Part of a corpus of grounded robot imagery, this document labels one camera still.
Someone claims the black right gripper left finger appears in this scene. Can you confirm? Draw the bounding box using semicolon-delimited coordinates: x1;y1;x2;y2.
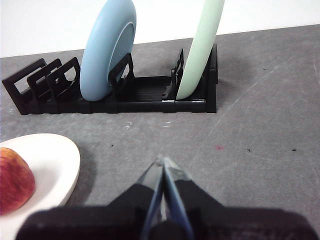
14;154;165;240

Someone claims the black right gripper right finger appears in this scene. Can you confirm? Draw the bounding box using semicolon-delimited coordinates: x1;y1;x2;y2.
162;156;320;240

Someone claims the pale yellow plate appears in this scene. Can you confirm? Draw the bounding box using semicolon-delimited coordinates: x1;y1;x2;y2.
0;133;81;240

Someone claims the red apple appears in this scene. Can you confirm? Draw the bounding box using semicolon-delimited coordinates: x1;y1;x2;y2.
0;147;36;216

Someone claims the black plate rack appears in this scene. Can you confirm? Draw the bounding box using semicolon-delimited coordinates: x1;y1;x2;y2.
1;43;218;116

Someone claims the blue plate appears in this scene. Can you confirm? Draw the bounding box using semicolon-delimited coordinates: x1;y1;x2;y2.
79;0;138;102

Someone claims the green plate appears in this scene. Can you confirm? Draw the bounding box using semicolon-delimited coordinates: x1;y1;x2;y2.
176;0;226;100

